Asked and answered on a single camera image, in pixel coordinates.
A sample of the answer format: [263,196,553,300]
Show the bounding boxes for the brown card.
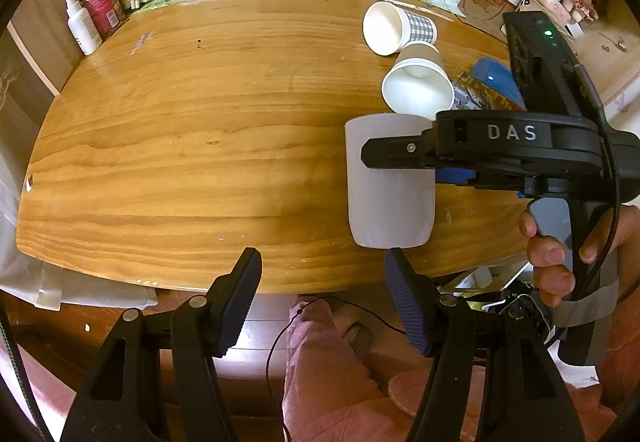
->
[456,0,517,31]

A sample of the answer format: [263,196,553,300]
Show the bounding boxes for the person's right hand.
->
[519,203,624,309]

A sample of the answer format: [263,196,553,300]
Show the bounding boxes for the blue plastic case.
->
[472,57,527,109]

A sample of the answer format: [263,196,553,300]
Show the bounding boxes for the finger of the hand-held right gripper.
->
[434,167,477,187]
[361,128,437,169]

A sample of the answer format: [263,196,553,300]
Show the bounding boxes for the person's pink trouser legs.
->
[281,301,618,442]

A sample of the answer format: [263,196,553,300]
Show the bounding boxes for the printed snack packet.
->
[451,70,526,111]

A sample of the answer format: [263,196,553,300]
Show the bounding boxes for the white plastic bottle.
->
[64,0,104,56]

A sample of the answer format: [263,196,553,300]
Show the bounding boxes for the plain white paper cup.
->
[381,43,455,119]

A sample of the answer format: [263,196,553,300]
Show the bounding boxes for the person's right forearm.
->
[616,203,640,308]

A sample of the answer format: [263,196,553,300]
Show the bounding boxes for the checked paper cup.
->
[362,1,439,56]

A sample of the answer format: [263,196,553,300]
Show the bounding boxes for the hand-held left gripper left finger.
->
[60,247,263,442]

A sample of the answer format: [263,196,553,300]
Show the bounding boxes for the thin black cable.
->
[265,296,407,442]

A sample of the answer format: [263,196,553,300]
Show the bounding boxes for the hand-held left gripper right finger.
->
[384,247,586,442]

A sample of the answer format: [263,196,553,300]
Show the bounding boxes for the pink strap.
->
[519,0,572,24]

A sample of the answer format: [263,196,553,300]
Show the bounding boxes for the grey slipper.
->
[343,322,375,359]

